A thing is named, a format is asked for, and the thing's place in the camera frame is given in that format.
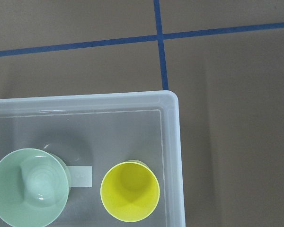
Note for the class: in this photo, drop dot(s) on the pale green bowl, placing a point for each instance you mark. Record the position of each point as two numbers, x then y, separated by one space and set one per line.
34 188

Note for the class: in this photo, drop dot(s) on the translucent white plastic box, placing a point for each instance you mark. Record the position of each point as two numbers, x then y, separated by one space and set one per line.
101 131

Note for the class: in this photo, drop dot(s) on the yellow plastic cup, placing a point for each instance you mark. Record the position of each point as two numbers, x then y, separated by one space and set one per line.
130 191

